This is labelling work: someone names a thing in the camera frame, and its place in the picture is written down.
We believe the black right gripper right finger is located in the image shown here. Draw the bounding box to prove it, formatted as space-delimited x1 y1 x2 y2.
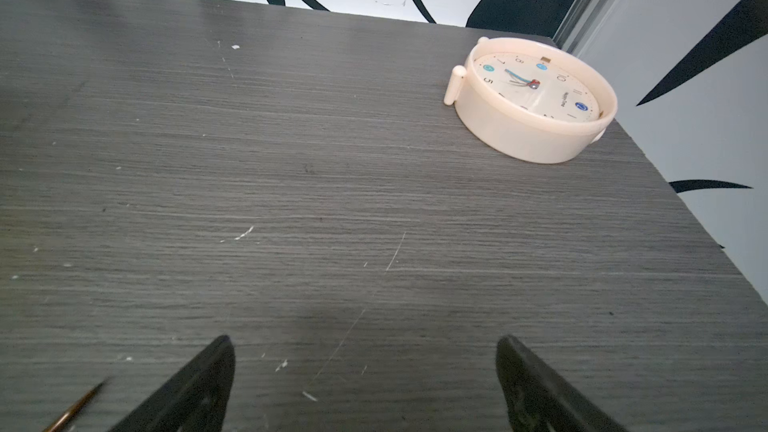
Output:
495 335 625 431

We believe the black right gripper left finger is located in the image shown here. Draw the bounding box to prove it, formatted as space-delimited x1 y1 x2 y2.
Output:
111 335 236 432

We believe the screwdriver with metal shaft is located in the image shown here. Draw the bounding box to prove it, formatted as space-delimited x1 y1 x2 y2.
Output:
43 379 109 432

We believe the cream round alarm clock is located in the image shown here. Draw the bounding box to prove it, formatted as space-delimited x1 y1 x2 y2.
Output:
443 37 618 164

